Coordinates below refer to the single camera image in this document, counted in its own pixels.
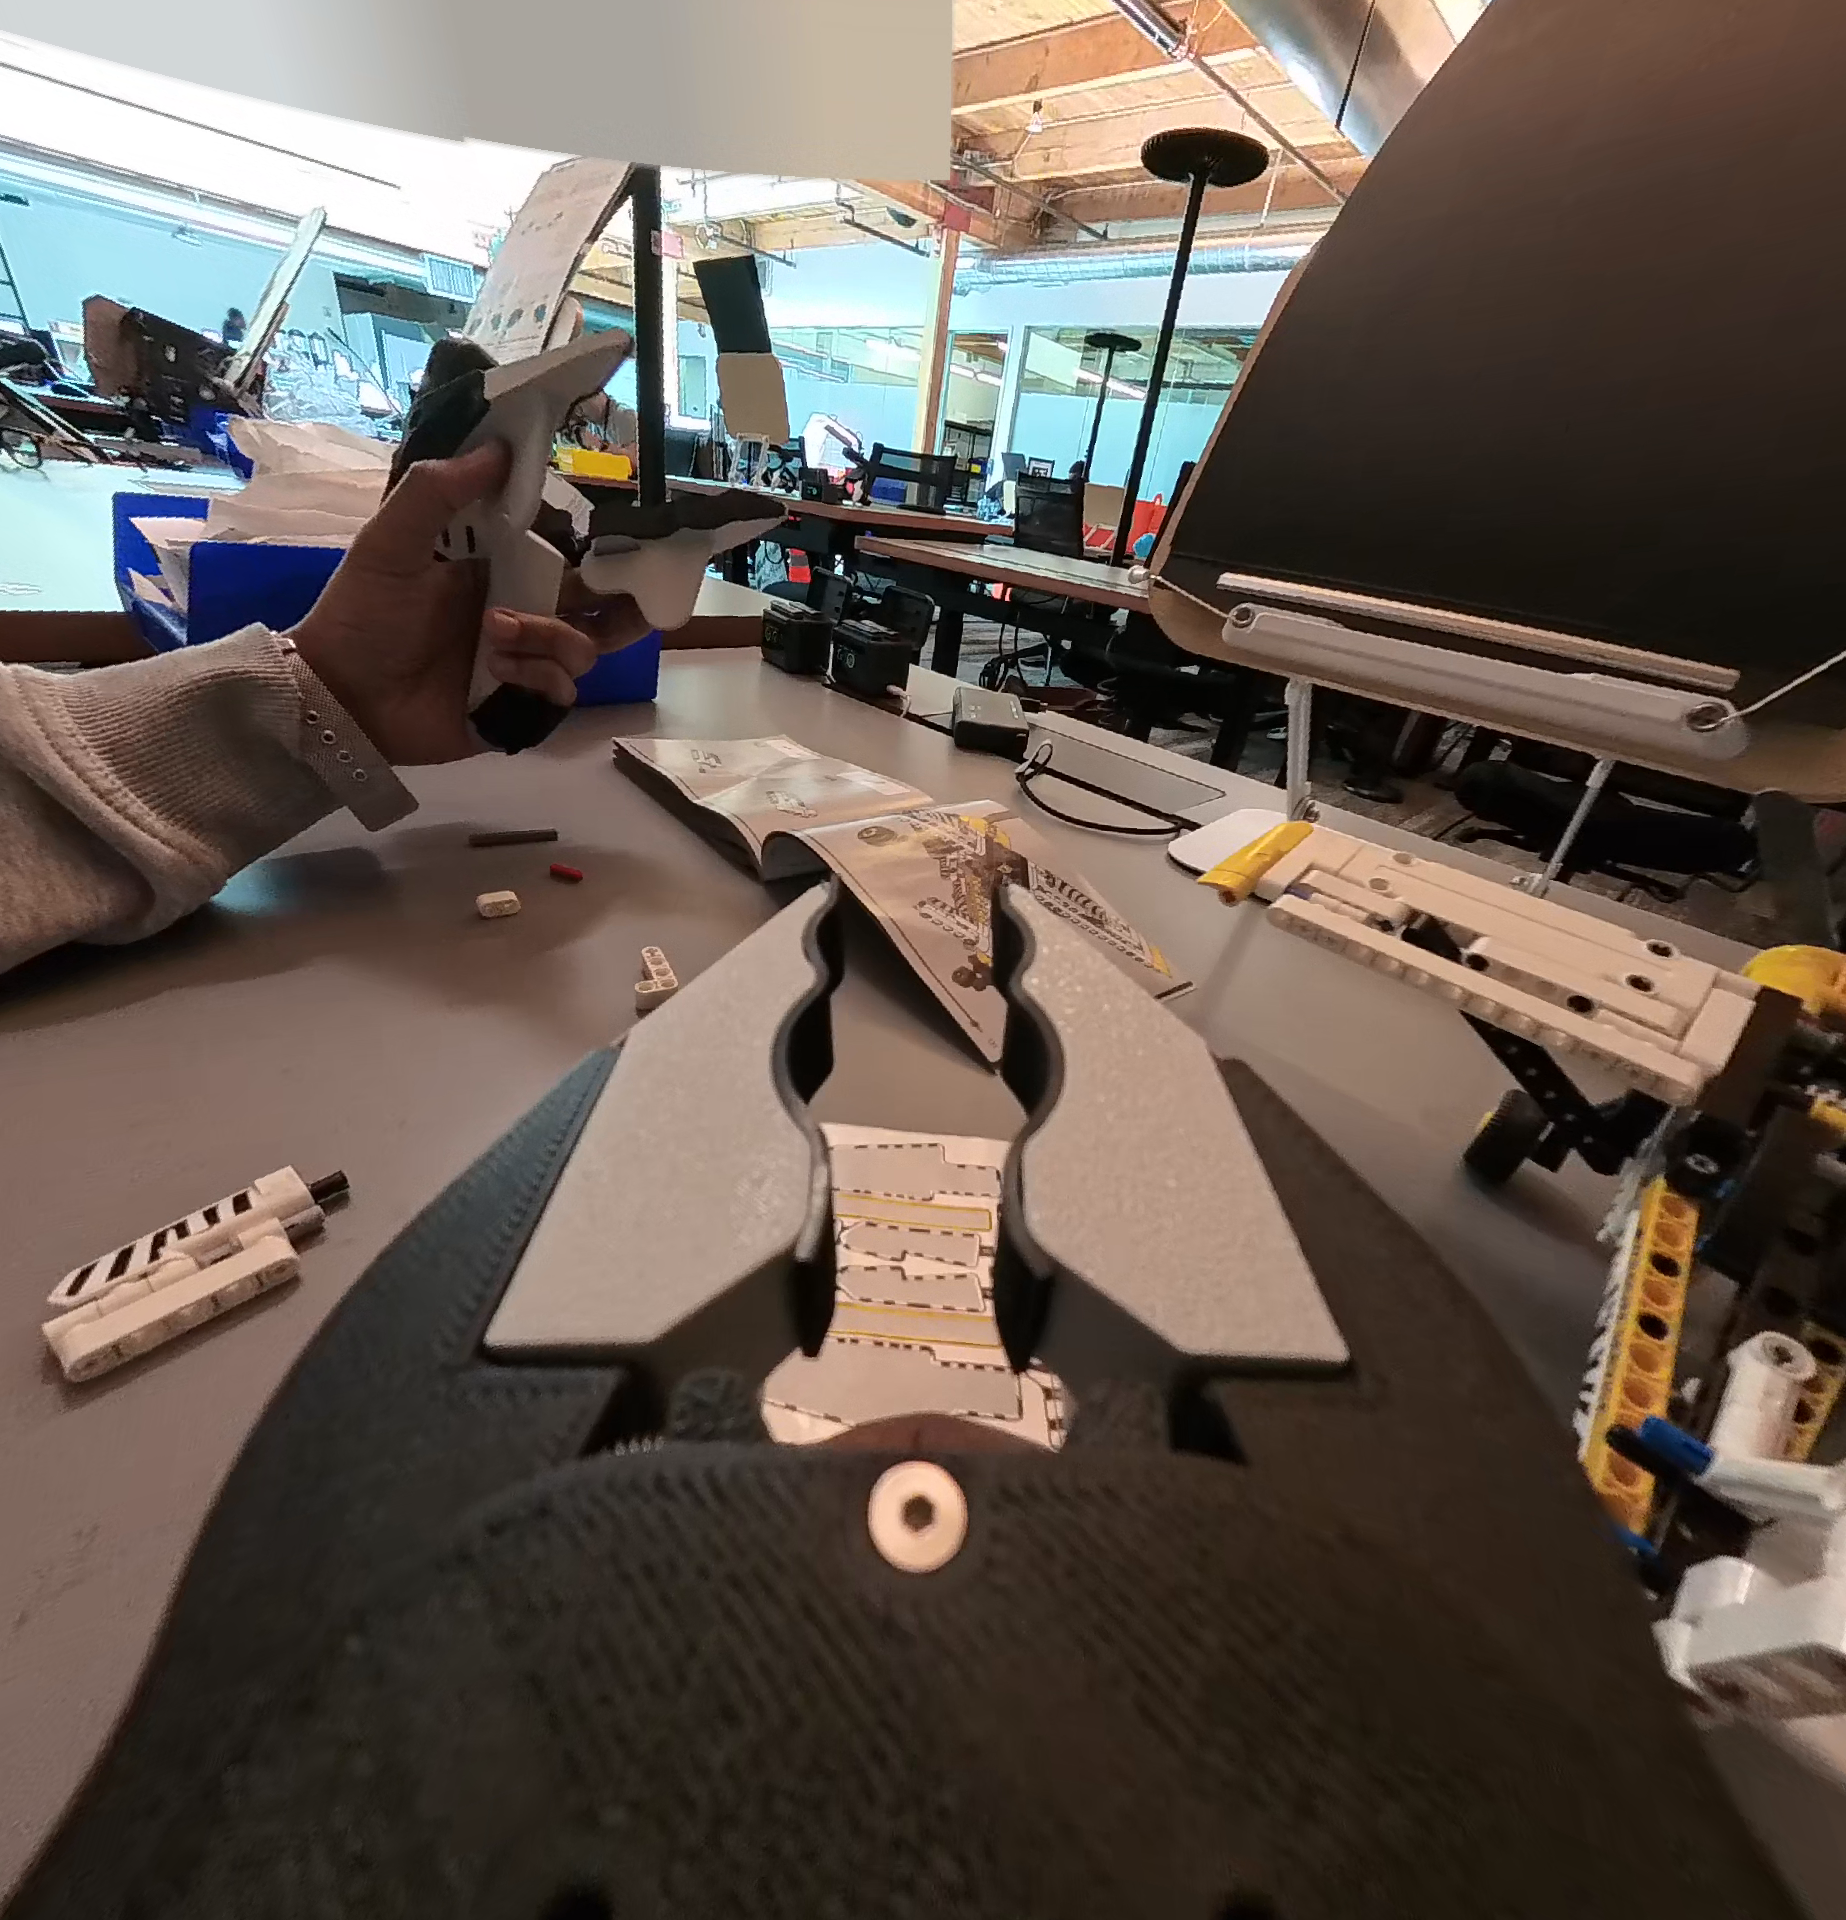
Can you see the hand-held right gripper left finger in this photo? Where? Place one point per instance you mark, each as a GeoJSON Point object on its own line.
{"type": "Point", "coordinates": [668, 1187]}

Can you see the black battery box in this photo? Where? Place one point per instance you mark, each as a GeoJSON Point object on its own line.
{"type": "Point", "coordinates": [797, 638]}
{"type": "Point", "coordinates": [878, 647]}

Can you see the open lego instruction booklet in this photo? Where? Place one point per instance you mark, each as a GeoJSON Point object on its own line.
{"type": "Point", "coordinates": [742, 788]}

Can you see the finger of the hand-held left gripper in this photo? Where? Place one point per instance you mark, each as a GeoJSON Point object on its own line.
{"type": "Point", "coordinates": [668, 572]}
{"type": "Point", "coordinates": [557, 383]}

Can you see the cardboard panel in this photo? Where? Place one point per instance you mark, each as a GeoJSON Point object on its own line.
{"type": "Point", "coordinates": [542, 242]}

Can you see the lego sticker sheet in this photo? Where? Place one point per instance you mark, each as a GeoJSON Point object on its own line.
{"type": "Point", "coordinates": [916, 1247]}

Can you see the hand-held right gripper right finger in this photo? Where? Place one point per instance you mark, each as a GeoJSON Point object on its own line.
{"type": "Point", "coordinates": [1162, 1202]}

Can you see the black upright pole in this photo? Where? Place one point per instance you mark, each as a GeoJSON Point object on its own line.
{"type": "Point", "coordinates": [651, 346]}

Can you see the long office desk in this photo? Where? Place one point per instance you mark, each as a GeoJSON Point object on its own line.
{"type": "Point", "coordinates": [862, 518]}
{"type": "Point", "coordinates": [1013, 566]}

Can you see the black floor lamp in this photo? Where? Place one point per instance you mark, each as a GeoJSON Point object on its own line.
{"type": "Point", "coordinates": [1201, 156]}
{"type": "Point", "coordinates": [1115, 341]}

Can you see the large black curved panel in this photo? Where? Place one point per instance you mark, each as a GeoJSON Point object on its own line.
{"type": "Point", "coordinates": [1539, 377]}

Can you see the white angled lego beam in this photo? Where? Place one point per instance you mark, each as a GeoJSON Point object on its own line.
{"type": "Point", "coordinates": [653, 978]}

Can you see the grey lego axle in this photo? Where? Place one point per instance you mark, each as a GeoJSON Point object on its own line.
{"type": "Point", "coordinates": [512, 836]}

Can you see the person's left hand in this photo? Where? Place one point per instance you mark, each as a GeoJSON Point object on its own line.
{"type": "Point", "coordinates": [397, 631]}

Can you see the white flat stand base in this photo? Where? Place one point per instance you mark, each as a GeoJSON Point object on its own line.
{"type": "Point", "coordinates": [1223, 843]}

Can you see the blue plastic bin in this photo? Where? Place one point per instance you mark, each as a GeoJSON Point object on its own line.
{"type": "Point", "coordinates": [235, 592]}

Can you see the white bracket bar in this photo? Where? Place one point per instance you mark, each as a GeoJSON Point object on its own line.
{"type": "Point", "coordinates": [1462, 668]}

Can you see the yellow white lego vehicle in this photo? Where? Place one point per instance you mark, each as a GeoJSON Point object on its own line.
{"type": "Point", "coordinates": [1539, 962]}

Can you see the brown wooden table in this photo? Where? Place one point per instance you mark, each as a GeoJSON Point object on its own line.
{"type": "Point", "coordinates": [39, 638]}

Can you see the white striped lego assembly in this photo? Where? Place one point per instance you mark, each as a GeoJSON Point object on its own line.
{"type": "Point", "coordinates": [174, 1292]}

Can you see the black power adapter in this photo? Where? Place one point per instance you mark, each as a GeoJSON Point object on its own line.
{"type": "Point", "coordinates": [992, 722]}

